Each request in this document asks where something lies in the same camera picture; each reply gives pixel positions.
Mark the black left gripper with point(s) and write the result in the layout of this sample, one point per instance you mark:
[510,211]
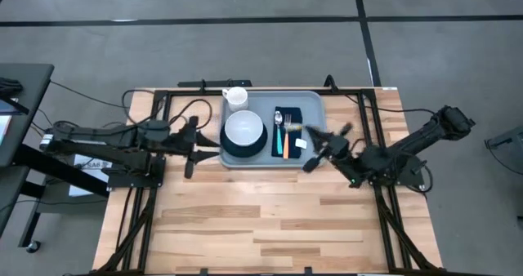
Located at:
[186,143]

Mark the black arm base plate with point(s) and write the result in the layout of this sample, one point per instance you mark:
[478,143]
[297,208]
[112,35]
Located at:
[412,179]
[122,181]

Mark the white bowl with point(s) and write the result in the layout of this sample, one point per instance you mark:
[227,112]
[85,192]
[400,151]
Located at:
[244,127]

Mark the black metal table frame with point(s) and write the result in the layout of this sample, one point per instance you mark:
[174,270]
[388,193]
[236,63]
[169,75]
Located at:
[366,93]

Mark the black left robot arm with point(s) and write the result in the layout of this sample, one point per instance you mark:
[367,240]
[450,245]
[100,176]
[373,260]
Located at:
[102,135]

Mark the small black table clamp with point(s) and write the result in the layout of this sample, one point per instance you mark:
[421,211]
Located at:
[308,270]
[203,271]

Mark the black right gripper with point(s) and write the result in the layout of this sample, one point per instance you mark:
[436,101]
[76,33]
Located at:
[337,145]

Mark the white mug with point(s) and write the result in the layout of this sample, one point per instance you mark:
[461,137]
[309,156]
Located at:
[237,98]

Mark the black desk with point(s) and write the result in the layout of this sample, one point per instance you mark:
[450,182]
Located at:
[28,88]

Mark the navy cloth napkin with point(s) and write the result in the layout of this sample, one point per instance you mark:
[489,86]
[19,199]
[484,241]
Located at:
[296,114]

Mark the white paper sheet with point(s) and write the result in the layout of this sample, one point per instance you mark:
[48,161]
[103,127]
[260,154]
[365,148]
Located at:
[4,129]

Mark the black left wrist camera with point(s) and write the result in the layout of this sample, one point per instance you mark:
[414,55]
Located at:
[155,127]

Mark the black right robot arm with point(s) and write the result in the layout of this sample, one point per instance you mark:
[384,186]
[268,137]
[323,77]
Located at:
[417,135]

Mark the white printed label sheet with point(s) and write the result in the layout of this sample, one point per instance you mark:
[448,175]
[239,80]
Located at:
[77,190]

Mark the dark teal plate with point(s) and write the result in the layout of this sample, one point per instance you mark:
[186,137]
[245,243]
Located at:
[244,152]

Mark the black power strip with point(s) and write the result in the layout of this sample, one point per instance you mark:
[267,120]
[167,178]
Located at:
[212,83]

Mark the grey plastic tray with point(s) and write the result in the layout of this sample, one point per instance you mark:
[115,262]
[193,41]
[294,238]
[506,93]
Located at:
[261,102]

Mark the grey equipment stand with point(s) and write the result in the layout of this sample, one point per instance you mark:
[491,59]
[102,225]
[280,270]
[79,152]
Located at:
[510,137]

